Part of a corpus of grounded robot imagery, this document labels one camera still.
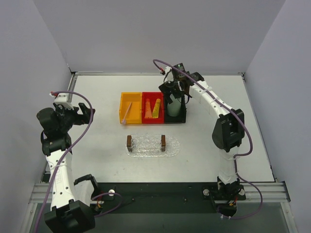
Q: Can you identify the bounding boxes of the mint green cup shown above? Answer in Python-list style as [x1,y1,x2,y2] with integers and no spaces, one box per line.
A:
[167,94,181,117]

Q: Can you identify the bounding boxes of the black plastic bin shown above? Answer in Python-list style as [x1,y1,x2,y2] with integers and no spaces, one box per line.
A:
[164,99,187,124]

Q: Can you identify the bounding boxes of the yellow toothpaste tube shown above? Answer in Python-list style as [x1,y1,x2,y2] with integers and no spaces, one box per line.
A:
[152,99,161,118]

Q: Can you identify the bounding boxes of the clear toothbrush holder brown ends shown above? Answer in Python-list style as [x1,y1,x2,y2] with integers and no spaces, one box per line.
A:
[125,134,166,153]

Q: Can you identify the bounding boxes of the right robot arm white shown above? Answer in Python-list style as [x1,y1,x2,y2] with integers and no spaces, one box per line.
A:
[159,63,245,196]

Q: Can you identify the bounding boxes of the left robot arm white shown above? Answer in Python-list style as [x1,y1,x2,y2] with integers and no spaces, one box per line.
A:
[36,103,100,233]

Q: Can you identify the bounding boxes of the orange toothpaste tube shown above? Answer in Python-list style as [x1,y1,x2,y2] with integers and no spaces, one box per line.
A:
[144,99,153,118]

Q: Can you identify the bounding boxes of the clear textured oval tray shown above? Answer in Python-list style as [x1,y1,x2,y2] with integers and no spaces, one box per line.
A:
[125,135,181,158]

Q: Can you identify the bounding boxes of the red plastic bin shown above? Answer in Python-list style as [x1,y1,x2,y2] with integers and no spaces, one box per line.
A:
[141,92,164,124]

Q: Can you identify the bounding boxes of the yellow plastic bin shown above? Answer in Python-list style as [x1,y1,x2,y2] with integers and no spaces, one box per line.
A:
[119,92,142,125]

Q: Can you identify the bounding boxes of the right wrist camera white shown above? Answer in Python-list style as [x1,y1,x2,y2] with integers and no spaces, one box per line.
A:
[160,66,174,83]

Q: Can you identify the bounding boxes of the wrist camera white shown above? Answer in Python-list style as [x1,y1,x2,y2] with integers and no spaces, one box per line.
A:
[50,92,73,109]
[160,66,174,83]

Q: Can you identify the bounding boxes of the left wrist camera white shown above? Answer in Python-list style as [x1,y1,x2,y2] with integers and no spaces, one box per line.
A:
[50,92,73,109]

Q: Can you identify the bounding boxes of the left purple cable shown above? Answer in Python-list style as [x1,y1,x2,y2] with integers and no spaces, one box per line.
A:
[35,91,122,233]

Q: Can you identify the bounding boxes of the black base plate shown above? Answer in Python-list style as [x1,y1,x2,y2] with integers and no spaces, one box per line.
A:
[81,182,246,214]

